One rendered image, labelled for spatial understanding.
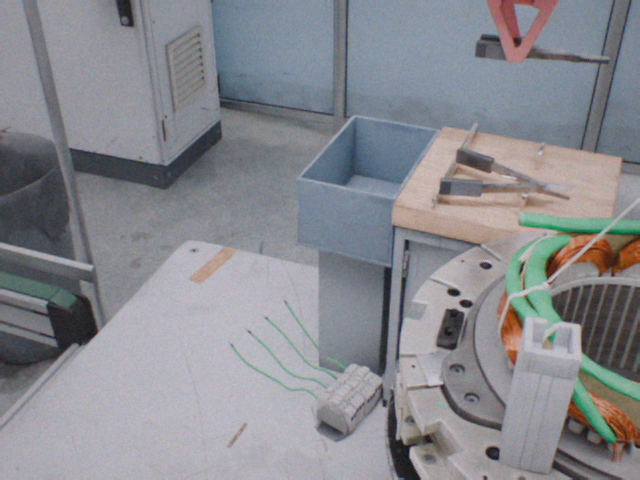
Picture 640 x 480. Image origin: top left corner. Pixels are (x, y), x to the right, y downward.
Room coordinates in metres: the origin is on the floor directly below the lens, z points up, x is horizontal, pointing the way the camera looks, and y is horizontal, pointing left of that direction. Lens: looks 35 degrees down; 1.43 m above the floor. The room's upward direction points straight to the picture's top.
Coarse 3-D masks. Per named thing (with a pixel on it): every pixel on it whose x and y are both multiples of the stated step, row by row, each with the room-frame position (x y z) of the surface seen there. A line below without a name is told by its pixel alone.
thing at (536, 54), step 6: (528, 54) 0.67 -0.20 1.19; (534, 54) 0.67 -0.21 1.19; (540, 54) 0.67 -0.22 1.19; (546, 54) 0.67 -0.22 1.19; (552, 54) 0.67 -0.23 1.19; (558, 54) 0.67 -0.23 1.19; (564, 54) 0.67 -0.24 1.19; (570, 54) 0.67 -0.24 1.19; (552, 60) 0.67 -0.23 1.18; (558, 60) 0.67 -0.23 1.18; (564, 60) 0.66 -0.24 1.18; (570, 60) 0.66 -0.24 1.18
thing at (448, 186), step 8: (440, 184) 0.59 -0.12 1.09; (448, 184) 0.59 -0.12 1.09; (456, 184) 0.59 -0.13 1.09; (464, 184) 0.59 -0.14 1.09; (472, 184) 0.59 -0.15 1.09; (480, 184) 0.59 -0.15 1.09; (440, 192) 0.59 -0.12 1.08; (448, 192) 0.59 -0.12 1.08; (456, 192) 0.59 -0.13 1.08; (464, 192) 0.59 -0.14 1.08; (472, 192) 0.59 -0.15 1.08; (480, 192) 0.59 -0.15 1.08
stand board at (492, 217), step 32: (448, 128) 0.76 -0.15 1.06; (448, 160) 0.69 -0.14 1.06; (512, 160) 0.69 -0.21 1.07; (544, 160) 0.69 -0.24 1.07; (576, 160) 0.69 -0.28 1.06; (608, 160) 0.69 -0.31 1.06; (416, 192) 0.62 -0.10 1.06; (576, 192) 0.62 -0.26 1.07; (608, 192) 0.62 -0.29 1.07; (416, 224) 0.59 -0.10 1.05; (448, 224) 0.57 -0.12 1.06; (480, 224) 0.56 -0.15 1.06; (512, 224) 0.56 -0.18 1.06
